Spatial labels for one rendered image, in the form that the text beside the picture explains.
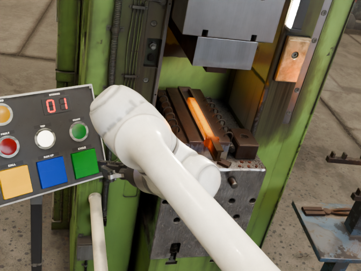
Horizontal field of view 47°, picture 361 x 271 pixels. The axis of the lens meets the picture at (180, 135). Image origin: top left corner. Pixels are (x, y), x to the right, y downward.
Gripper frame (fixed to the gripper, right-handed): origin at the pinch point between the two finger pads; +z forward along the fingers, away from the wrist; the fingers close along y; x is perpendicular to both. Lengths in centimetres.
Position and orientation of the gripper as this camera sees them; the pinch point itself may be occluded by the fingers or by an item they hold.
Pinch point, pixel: (106, 166)
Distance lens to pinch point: 114.0
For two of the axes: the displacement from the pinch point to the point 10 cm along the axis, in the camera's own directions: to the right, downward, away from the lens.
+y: 7.8, -2.0, 6.0
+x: -1.5, -9.8, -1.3
